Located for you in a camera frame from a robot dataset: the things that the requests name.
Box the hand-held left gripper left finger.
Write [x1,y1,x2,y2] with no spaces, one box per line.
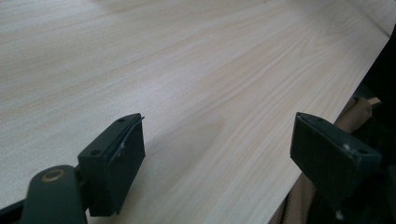
[77,112,147,217]

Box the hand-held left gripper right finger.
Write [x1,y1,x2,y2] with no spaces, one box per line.
[290,111,383,213]

